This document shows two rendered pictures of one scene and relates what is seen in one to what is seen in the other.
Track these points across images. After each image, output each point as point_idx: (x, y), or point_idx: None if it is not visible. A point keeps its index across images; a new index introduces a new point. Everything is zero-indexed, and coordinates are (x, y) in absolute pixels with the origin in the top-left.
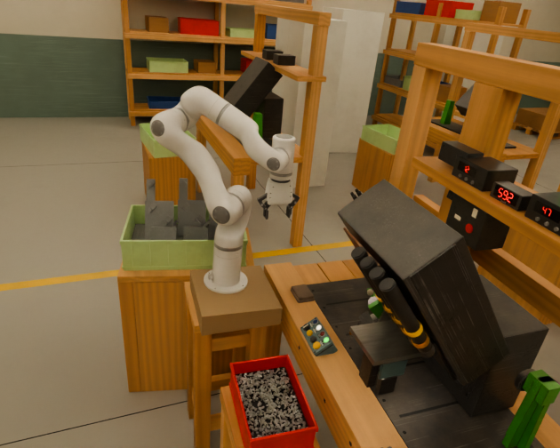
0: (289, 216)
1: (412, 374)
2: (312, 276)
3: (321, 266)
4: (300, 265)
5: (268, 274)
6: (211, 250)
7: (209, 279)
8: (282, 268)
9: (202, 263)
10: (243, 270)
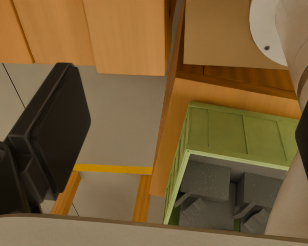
0: (62, 70)
1: None
2: (50, 11)
3: (23, 50)
4: (74, 63)
5: (165, 38)
6: (266, 145)
7: None
8: (123, 54)
9: (279, 125)
10: (241, 49)
